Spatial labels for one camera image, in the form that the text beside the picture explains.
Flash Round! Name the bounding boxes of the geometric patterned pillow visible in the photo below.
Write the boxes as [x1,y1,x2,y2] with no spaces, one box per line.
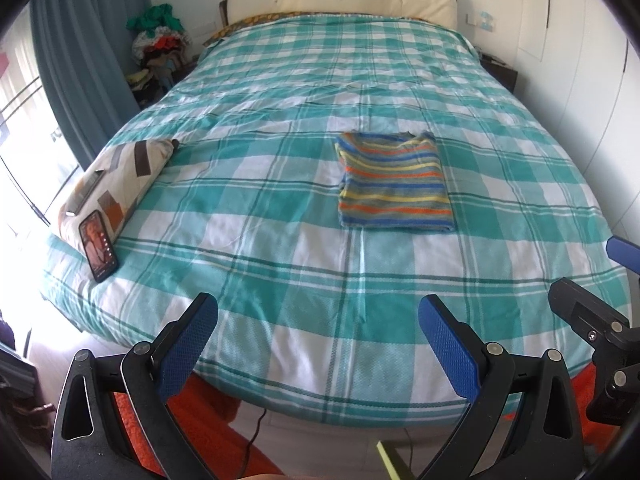
[53,139,179,252]

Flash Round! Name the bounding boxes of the teal plaid bedspread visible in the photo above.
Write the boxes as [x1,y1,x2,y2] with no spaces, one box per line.
[40,14,631,427]

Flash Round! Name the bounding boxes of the black smartphone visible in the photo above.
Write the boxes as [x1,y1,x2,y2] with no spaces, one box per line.
[78,210,119,283]

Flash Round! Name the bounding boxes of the white wardrobe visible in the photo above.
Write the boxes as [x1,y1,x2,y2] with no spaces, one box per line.
[516,0,639,242]

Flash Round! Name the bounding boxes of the black cable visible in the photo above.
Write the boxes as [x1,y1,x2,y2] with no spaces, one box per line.
[234,406,269,480]

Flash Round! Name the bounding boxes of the orange rug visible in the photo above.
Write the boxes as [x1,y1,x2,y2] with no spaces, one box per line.
[112,361,622,480]

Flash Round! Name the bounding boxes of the dark bedside table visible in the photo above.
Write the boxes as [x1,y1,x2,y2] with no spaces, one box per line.
[480,52,518,93]

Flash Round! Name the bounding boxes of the multicolour striped knit sweater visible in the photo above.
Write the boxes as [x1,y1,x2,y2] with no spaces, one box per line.
[335,131,454,232]

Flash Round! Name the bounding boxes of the yellow-green stick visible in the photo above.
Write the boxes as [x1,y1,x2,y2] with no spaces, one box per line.
[376,441,416,480]

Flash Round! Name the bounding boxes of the wall socket plate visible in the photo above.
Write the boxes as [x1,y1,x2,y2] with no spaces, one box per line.
[465,11,495,32]

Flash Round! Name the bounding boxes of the pile of clothes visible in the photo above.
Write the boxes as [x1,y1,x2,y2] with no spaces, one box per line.
[126,3,194,108]

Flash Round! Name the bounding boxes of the blue curtain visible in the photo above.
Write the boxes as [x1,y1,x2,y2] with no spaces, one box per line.
[29,0,150,168]

